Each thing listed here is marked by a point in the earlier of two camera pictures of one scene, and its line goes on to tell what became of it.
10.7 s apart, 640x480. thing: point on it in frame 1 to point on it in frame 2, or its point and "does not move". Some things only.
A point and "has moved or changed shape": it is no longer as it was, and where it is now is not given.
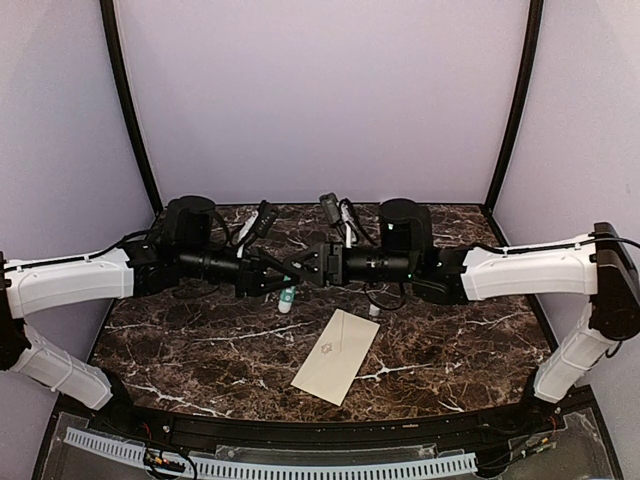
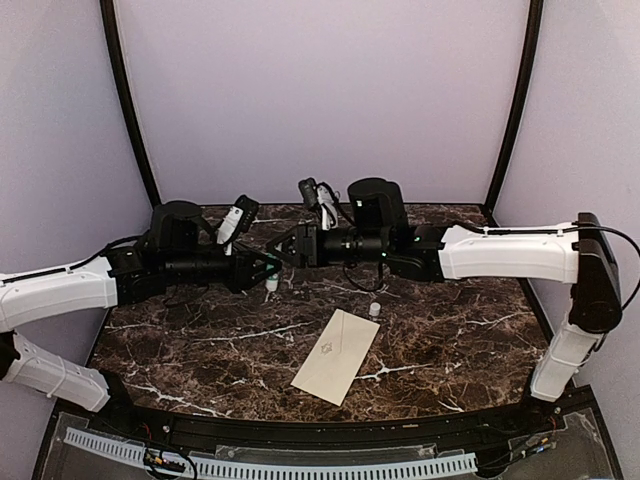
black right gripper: x=329 y=264 to x=297 y=257
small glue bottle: x=286 y=299 has moved or changed shape
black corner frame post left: x=112 y=40 does not move
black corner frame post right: x=520 y=104 does not move
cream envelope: x=330 y=367 does not move
